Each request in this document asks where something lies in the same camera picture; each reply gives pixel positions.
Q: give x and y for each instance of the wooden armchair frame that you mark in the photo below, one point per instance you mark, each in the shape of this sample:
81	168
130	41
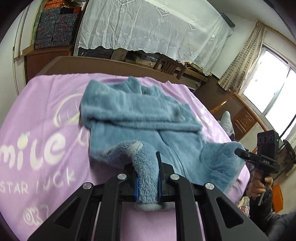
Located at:
245	119

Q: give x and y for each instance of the brown bed footboard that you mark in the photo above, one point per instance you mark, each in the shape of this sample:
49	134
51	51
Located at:
75	65

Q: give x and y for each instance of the dark wooden chair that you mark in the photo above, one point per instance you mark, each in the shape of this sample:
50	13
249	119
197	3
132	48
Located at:
169	66

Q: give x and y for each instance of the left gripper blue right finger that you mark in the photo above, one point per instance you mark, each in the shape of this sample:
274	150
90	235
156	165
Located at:
160	176

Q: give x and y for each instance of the black camera box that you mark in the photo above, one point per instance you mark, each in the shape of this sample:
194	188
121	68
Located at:
268	144

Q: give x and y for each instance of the beige patterned curtain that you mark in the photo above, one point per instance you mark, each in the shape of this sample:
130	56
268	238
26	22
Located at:
237	72

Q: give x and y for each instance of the floral storage boxes stack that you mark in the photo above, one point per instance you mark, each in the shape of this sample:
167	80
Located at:
57	24

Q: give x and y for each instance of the purple smile bed blanket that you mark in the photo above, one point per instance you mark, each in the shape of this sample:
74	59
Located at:
44	154

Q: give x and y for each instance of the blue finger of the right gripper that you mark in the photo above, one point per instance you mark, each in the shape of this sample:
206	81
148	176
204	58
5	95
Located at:
246	155

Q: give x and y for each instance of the low brown wooden cabinet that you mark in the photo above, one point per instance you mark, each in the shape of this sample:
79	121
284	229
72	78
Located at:
38	59

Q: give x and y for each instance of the white leaning board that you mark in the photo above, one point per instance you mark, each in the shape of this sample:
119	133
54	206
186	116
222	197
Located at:
24	30

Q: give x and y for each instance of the white lace cover cloth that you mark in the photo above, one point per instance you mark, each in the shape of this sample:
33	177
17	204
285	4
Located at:
186	31

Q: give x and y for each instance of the grey pillow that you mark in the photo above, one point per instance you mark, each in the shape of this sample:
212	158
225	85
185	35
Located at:
226	124

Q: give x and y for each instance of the blue fleece jacket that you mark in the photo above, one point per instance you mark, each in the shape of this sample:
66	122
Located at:
130	122

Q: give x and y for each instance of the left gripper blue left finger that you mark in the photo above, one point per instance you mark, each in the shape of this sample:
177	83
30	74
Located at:
136	189

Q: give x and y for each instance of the person's right hand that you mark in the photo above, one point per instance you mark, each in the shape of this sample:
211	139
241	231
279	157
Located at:
257	187

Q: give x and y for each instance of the bright right window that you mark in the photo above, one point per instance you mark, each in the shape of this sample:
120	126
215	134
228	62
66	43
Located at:
269	90

